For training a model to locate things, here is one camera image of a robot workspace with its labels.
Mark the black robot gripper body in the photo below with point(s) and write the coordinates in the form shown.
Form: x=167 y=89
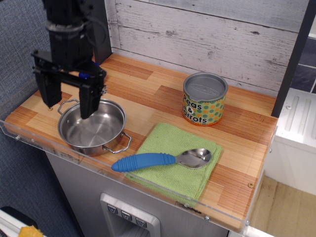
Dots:
x=70 y=46

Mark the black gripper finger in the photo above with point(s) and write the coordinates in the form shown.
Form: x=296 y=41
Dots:
x=89 y=99
x=49 y=85

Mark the silver steel pot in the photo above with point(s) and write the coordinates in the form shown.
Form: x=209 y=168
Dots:
x=102 y=132

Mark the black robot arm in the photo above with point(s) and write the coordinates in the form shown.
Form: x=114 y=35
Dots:
x=68 y=12

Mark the blue plastic blueberry cluster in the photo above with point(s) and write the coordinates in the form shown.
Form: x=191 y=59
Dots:
x=88 y=69

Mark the peas and carrots can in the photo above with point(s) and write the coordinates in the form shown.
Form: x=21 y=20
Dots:
x=204 y=98

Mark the grey toy fridge cabinet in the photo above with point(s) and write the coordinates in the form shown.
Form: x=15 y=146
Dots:
x=83 y=188

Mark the silver dispenser button panel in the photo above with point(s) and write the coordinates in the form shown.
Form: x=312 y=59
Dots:
x=125 y=220

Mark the yellow object at corner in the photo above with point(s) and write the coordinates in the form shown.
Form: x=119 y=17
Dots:
x=30 y=231

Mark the white toy sink unit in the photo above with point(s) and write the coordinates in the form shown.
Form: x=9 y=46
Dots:
x=291 y=159

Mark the dark grey left post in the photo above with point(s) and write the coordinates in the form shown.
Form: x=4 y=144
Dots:
x=103 y=49

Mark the dark grey post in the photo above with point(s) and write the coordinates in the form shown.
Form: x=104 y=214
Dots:
x=103 y=49
x=295 y=57

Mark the blue handled metal spoon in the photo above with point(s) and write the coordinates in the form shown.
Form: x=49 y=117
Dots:
x=193 y=159

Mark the dark grey right post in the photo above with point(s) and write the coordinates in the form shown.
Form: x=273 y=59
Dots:
x=295 y=57

